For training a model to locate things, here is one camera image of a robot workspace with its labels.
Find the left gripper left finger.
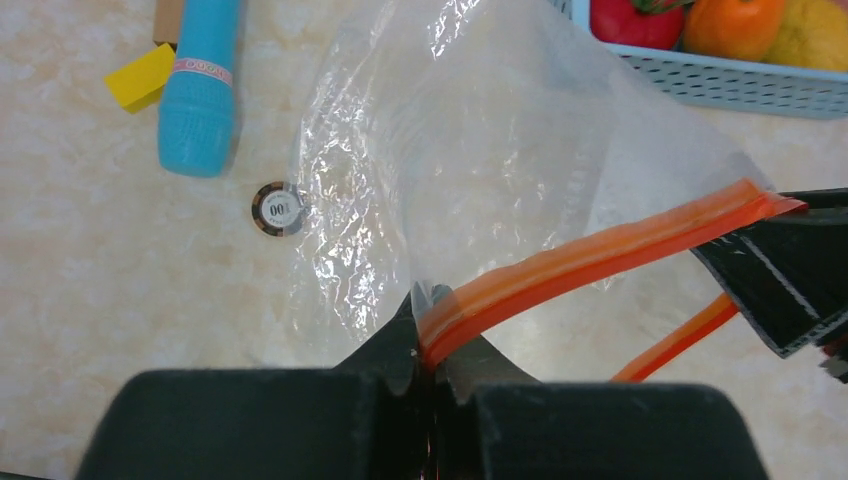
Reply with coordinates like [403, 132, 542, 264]
[77, 300, 424, 479]

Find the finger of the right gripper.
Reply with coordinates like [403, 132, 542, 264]
[692, 188, 847, 383]

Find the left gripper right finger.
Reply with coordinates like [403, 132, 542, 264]
[434, 298, 767, 479]

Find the clear zip top bag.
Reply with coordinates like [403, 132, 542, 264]
[285, 1, 806, 382]

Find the orange green mango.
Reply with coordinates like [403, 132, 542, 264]
[682, 0, 786, 62]

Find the red tomato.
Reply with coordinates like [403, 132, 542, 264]
[589, 0, 688, 50]

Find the light blue plastic basket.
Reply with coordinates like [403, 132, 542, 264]
[554, 1, 847, 120]

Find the poker chip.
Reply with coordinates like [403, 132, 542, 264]
[251, 181, 308, 237]

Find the yellow lemon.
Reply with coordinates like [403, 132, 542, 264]
[764, 0, 847, 73]

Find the blue cylindrical bottle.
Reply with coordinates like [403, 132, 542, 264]
[157, 0, 242, 178]

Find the yellow wedge block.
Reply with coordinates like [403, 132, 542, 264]
[104, 44, 176, 114]

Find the brown wooden stick block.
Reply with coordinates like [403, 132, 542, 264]
[152, 0, 185, 46]

